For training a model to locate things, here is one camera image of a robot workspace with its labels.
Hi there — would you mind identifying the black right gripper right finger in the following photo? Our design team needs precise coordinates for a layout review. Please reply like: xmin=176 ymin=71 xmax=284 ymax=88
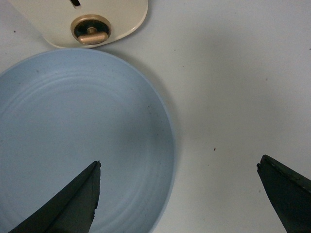
xmin=257 ymin=155 xmax=311 ymax=233

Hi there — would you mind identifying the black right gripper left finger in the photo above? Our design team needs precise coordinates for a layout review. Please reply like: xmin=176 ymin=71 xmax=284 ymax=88
xmin=10 ymin=161 xmax=101 ymax=233

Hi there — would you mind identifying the light blue plate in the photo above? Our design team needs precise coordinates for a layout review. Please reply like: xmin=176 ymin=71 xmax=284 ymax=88
xmin=0 ymin=49 xmax=176 ymax=233

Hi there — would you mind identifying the cream toaster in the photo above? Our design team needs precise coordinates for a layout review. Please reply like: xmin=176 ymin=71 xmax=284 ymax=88
xmin=10 ymin=0 xmax=148 ymax=48

